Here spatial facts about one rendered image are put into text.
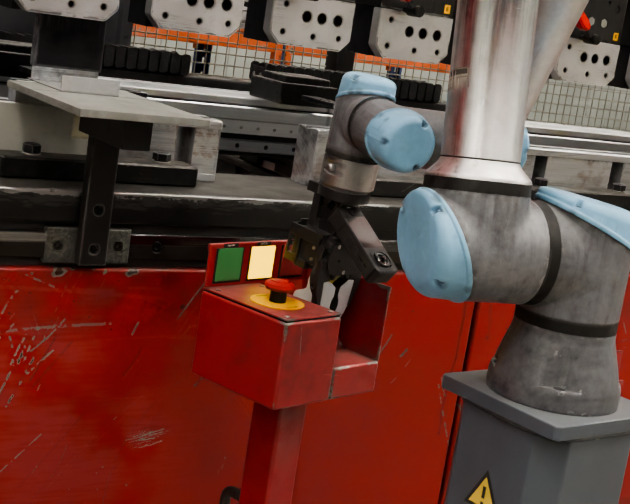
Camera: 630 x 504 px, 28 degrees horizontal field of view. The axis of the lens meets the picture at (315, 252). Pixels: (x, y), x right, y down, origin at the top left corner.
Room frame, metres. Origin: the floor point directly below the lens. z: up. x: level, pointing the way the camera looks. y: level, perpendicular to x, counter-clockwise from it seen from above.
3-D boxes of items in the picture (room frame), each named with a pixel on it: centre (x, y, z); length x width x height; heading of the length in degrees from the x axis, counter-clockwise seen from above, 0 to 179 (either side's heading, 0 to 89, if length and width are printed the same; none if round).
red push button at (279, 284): (1.60, 0.04, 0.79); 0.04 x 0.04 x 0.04
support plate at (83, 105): (1.68, 0.31, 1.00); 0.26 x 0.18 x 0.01; 35
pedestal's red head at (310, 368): (1.64, 0.02, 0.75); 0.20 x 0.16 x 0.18; 139
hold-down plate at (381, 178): (2.09, -0.14, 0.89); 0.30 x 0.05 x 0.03; 125
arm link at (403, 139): (1.58, -0.09, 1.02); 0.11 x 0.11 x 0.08; 22
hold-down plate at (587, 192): (2.32, -0.47, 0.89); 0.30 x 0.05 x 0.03; 125
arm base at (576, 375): (1.39, -0.29, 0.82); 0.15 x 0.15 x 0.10
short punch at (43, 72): (1.80, 0.39, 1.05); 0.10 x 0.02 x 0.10; 125
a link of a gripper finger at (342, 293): (1.69, -0.02, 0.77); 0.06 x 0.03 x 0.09; 49
